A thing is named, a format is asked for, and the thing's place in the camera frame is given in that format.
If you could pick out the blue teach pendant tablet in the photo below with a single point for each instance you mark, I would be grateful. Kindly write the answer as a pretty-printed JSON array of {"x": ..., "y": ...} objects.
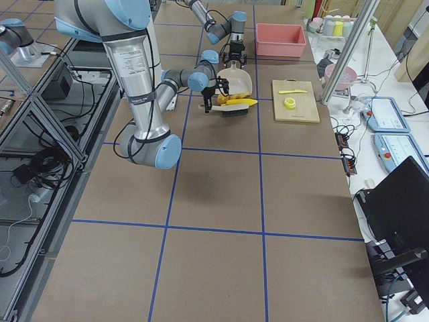
[{"x": 382, "y": 114}]

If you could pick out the brown toy potato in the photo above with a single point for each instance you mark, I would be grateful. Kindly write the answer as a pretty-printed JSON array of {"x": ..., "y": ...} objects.
[{"x": 222, "y": 99}]

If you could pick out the beige plastic dustpan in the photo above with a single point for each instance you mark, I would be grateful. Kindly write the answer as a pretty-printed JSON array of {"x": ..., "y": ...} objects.
[{"x": 239, "y": 80}]

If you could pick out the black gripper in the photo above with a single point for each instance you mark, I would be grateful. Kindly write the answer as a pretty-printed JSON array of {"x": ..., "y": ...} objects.
[
  {"x": 208, "y": 92},
  {"x": 236, "y": 47}
]

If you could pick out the dark grey cloth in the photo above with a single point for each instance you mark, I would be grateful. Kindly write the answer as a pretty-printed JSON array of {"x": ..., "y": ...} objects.
[{"x": 321, "y": 66}]

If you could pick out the yellow plastic toy knife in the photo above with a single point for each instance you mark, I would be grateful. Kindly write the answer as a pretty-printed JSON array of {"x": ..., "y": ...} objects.
[{"x": 296, "y": 91}]

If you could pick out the beige hand brush black bristles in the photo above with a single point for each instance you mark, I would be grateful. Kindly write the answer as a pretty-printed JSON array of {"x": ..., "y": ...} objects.
[{"x": 227, "y": 110}]

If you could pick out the aluminium frame post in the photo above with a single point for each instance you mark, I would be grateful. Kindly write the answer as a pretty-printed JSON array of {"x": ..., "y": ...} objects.
[{"x": 357, "y": 31}]

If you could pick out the tan toy ginger root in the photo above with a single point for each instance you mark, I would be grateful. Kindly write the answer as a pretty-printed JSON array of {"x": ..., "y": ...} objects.
[{"x": 239, "y": 96}]

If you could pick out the bamboo cutting board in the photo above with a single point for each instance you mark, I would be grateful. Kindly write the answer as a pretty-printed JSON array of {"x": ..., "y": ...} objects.
[{"x": 306, "y": 110}]

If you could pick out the yellow toy lemon slice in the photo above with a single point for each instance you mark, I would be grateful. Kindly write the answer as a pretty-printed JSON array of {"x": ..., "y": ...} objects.
[{"x": 289, "y": 103}]

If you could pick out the black laptop computer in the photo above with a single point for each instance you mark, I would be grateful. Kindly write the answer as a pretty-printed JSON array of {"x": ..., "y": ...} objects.
[{"x": 396, "y": 210}]

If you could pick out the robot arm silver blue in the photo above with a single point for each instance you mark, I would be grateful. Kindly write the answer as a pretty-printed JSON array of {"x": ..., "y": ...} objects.
[
  {"x": 233, "y": 28},
  {"x": 122, "y": 28}
]

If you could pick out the pink plastic bin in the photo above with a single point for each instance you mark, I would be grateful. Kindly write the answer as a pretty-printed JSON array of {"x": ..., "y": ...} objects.
[{"x": 282, "y": 40}]

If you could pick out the yellow toy corn cob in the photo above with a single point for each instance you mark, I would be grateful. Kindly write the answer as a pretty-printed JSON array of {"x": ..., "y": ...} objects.
[{"x": 247, "y": 101}]

